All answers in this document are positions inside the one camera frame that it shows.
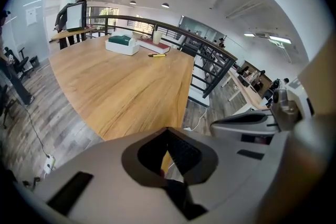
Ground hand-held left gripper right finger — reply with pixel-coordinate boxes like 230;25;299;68
167;127;274;224

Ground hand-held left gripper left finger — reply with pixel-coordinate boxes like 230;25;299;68
34;127;188;224

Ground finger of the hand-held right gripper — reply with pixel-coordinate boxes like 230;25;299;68
209;109;276;137

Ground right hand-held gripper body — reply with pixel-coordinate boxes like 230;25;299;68
270;76;316;132

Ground green tissue pack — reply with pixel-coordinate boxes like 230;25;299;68
108;35;134;47

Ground narrow wooden table white legs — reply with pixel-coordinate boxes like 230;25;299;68
227;68;270;111

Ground black metal railing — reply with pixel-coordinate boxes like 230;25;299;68
86;15;238;99

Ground fluorescent ceiling light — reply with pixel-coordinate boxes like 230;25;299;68
268;35;292;45

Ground large wooden table white legs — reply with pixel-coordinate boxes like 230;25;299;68
48;35;196;141

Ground red book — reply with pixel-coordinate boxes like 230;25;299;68
138;36;171;55

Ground black office chair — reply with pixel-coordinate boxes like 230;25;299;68
0;83;18;129
10;47;35;79

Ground white plastic tray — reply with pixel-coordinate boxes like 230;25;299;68
104;38;141;56

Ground cream cup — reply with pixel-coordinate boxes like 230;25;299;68
153;30;164;45

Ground wooden table black legs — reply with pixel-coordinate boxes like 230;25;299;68
50;26;99;44

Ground black monitor white screen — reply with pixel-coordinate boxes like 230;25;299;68
66;2;88;33

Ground white cable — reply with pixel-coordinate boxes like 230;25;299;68
191;109;208;131

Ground black cable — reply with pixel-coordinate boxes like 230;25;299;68
25;103;51;158

